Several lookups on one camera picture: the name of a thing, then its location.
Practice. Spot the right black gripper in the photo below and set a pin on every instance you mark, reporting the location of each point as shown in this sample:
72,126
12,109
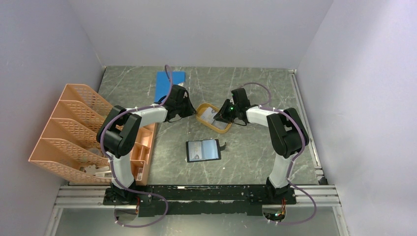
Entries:
222,115

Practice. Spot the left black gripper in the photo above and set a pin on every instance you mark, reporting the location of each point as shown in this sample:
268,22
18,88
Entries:
191,110

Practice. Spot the yellow oval tray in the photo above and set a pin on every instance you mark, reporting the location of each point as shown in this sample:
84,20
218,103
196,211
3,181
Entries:
201,109

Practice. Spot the black card holder wallet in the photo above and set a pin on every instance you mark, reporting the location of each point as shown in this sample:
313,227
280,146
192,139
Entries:
211,150

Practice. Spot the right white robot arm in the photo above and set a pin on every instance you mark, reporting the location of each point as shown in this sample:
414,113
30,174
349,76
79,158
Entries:
288,135

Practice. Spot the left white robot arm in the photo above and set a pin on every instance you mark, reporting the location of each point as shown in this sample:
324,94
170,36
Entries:
118,133

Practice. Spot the silver VIP card stack left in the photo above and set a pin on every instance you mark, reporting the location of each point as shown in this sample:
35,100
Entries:
208,115

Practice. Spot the blue flat mat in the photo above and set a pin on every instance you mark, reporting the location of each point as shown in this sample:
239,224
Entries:
162,83

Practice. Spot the orange mesh file rack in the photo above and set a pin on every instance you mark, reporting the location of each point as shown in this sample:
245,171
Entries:
67,146

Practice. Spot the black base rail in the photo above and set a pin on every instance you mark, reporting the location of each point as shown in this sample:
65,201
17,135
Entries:
155,200

